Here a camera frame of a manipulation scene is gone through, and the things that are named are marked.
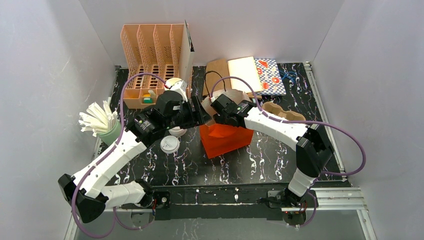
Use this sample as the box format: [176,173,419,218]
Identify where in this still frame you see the brown pulp cup carrier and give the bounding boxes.
[262,101,306,121]

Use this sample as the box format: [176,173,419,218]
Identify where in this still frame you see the blue checkered paper bag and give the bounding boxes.
[254,58,286,96]

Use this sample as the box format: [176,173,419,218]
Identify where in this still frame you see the green paper cup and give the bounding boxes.
[97,120,122,146]

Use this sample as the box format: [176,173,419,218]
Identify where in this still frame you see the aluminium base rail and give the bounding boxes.
[71,188,369,213]

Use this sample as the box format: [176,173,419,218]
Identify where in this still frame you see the pink desk organizer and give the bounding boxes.
[120,22,195,109]

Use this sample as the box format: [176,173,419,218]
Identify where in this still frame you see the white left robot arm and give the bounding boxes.
[58,90,212,223]

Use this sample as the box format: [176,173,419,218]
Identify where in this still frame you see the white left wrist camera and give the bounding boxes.
[164,77,188,102]

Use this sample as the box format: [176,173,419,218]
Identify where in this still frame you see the white lid stack upper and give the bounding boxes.
[168,127,187,137]

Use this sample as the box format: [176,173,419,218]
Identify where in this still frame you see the orange paper bag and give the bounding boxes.
[199,89,254,159]

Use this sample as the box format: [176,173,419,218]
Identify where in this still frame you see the cream paper bag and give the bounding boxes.
[227,56,263,93]

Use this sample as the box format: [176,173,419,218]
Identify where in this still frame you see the green stamp box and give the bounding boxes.
[142,97,154,104]

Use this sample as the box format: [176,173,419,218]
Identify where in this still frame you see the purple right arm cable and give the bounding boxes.
[210,76,368,229]

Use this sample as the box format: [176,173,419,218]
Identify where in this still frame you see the white wrapped straws bundle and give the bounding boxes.
[78,98,119,137]

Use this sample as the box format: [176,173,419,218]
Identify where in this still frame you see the blue rubber bands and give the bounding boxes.
[279,70,298,84]

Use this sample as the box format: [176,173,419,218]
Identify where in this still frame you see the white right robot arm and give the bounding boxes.
[211,94,334,200]

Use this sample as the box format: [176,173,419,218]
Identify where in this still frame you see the translucent white bottle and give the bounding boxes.
[148,89,157,98]

